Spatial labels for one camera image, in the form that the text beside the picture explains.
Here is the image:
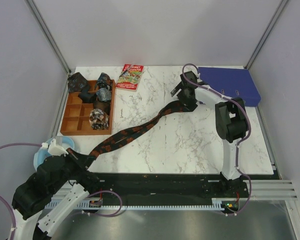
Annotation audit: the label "right aluminium frame post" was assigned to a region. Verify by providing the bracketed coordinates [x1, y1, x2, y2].
[244, 0, 290, 70]

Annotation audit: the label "blue ring binder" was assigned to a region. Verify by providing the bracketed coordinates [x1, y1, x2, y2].
[198, 67, 261, 107]

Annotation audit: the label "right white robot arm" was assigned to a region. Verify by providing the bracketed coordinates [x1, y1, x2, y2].
[170, 71, 251, 197]

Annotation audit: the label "dark navy tie in tray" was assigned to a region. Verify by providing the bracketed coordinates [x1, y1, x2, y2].
[78, 84, 97, 104]

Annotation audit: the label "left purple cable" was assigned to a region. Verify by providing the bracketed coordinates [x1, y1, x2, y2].
[0, 142, 123, 238]

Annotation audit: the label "left aluminium frame post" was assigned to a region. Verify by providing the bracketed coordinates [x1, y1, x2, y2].
[25, 0, 72, 75]

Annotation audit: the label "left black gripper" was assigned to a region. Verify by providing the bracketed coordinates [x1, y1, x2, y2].
[50, 146, 96, 194]

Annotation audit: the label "black tie orange flowers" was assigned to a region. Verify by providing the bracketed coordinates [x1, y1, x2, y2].
[89, 100, 189, 158]

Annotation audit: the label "rolled teal patterned tie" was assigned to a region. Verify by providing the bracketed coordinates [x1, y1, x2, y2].
[94, 72, 113, 91]

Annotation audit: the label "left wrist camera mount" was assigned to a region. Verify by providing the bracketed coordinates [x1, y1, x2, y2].
[41, 137, 68, 156]

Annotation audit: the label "wooden compartment tray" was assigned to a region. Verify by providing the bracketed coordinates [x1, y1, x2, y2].
[60, 80, 116, 136]

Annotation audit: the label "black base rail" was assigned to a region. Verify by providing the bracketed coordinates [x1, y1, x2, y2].
[88, 173, 249, 205]

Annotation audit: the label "rolled grey blue tie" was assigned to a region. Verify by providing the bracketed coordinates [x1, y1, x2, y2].
[95, 88, 112, 102]

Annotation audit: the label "white slotted cable duct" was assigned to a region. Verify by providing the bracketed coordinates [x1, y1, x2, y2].
[43, 197, 248, 210]

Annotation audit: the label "dark blue patterned tie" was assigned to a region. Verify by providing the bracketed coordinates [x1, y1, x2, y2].
[67, 72, 88, 93]

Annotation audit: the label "aluminium extrusion rail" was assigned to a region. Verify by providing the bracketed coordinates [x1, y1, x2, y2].
[49, 178, 300, 201]

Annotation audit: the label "aluminium frame post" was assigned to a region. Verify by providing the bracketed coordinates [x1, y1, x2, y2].
[25, 0, 72, 75]
[244, 0, 290, 70]

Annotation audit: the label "red paperback book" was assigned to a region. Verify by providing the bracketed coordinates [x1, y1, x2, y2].
[116, 64, 144, 92]

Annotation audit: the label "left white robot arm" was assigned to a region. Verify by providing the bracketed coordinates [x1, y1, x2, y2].
[9, 148, 101, 240]

